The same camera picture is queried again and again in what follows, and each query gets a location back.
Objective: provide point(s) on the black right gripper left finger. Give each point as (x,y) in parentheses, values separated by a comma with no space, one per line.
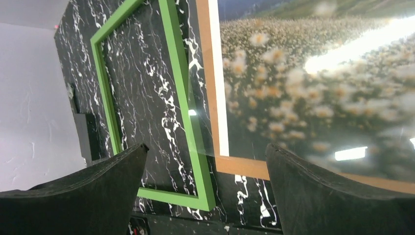
(97,200)

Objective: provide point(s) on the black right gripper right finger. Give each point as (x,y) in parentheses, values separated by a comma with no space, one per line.
(312,200)

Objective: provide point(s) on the green picture frame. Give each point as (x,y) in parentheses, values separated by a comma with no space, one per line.
(205,199)

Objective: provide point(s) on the brown backing board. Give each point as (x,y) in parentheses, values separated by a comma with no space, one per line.
(208,22)

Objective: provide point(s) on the black flat stand plate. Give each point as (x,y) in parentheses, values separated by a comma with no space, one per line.
(87,134)

